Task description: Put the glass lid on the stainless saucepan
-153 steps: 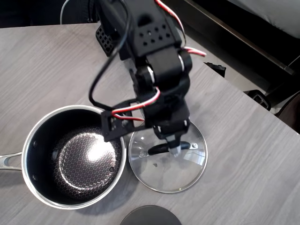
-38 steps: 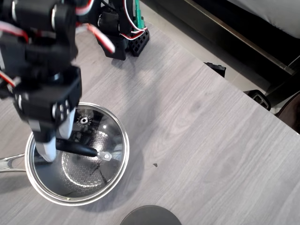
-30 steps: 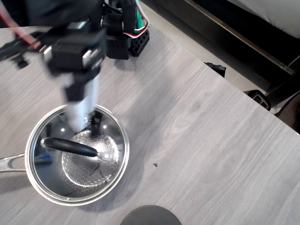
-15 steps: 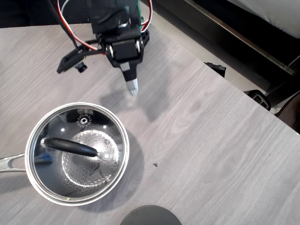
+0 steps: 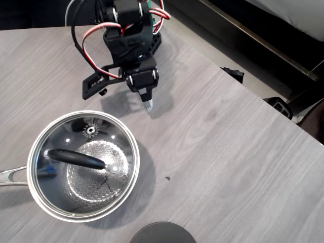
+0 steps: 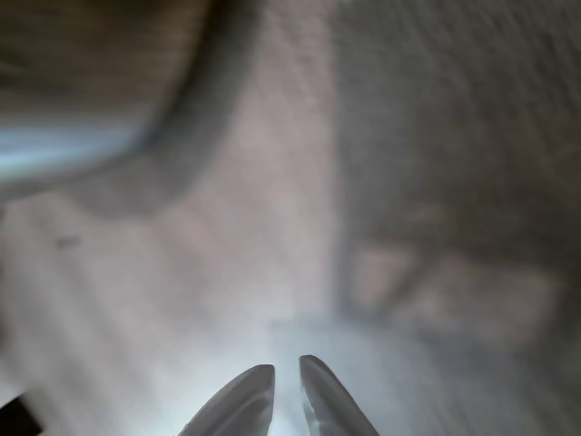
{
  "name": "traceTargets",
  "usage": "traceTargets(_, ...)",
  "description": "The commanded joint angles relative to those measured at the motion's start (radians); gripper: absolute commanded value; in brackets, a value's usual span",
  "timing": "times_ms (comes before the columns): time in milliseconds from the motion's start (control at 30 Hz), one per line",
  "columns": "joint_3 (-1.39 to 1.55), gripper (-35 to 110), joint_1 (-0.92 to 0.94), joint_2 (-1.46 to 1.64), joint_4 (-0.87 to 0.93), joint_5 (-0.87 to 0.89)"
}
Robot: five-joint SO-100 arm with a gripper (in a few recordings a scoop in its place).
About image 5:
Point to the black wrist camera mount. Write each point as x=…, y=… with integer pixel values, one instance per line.
x=92, y=84

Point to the steel pot with black interior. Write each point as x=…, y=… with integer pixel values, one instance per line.
x=3, y=178

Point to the black table clamp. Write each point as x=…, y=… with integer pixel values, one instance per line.
x=281, y=107
x=234, y=74

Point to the dark round chair seat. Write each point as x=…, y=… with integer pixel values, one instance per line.
x=314, y=124

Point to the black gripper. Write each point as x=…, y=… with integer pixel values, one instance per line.
x=142, y=79

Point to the black round stand with pole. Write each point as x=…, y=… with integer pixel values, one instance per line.
x=163, y=234

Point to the black bed frame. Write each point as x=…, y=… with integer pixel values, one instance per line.
x=253, y=33

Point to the white mattress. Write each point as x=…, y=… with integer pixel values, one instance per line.
x=298, y=15

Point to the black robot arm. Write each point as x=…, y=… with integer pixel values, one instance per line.
x=126, y=48

